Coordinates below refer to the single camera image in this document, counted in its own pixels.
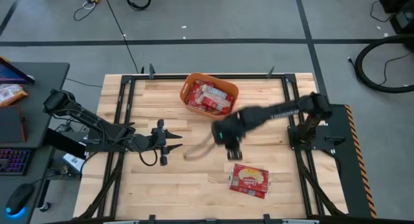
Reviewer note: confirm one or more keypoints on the black equipment case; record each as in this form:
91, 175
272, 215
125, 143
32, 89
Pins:
404, 20

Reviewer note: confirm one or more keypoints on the black notebook with red edge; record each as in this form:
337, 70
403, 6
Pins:
11, 123

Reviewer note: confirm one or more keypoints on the black mouse with blue light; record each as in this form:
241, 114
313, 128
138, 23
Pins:
19, 198

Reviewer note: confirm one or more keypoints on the black caster wheel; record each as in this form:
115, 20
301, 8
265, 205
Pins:
45, 207

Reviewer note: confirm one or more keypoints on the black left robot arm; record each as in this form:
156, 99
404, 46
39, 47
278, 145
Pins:
106, 130

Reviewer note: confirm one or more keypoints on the black aluminium table frame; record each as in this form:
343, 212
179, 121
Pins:
161, 76

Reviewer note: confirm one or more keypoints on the red popcorn bag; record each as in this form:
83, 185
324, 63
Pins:
250, 178
207, 109
249, 193
215, 97
193, 93

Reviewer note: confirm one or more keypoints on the black platform with hazard stripe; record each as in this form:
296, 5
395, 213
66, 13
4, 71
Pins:
343, 159

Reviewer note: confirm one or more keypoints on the black desk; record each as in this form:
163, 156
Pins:
48, 88

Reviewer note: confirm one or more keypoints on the backlit keyboard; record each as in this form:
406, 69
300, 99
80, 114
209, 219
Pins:
14, 162

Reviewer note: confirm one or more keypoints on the orange plastic basket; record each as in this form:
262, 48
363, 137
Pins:
220, 85

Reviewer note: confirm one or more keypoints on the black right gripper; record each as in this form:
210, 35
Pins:
229, 127

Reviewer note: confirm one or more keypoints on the orange white snack bag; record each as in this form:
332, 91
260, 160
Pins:
11, 94

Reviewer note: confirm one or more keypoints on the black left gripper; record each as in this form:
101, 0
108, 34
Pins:
159, 140

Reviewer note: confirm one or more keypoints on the laptop screen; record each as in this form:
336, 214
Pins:
9, 75

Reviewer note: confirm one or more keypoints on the white power supply box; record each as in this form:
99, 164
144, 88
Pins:
72, 161

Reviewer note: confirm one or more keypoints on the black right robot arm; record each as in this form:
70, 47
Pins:
281, 109

